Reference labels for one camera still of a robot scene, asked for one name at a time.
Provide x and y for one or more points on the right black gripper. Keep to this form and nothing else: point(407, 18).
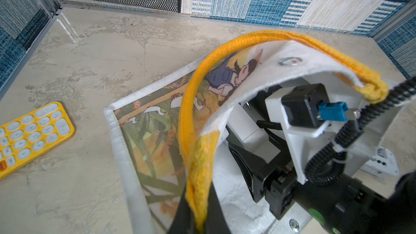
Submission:
point(272, 180)

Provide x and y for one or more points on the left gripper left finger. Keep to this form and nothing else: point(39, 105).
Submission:
point(184, 222)

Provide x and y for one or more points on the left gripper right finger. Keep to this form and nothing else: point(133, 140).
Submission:
point(215, 222)

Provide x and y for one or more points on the white cube digital clock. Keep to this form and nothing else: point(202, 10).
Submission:
point(250, 136)

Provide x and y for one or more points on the white canvas tote bag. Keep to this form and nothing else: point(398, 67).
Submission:
point(173, 133)

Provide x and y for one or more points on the small white gadget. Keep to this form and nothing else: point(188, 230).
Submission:
point(382, 164)

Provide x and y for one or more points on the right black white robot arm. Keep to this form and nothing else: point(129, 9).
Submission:
point(347, 206)

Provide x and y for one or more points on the yellow calculator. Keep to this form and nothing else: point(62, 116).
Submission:
point(30, 136)

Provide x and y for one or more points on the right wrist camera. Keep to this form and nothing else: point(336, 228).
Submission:
point(321, 135)

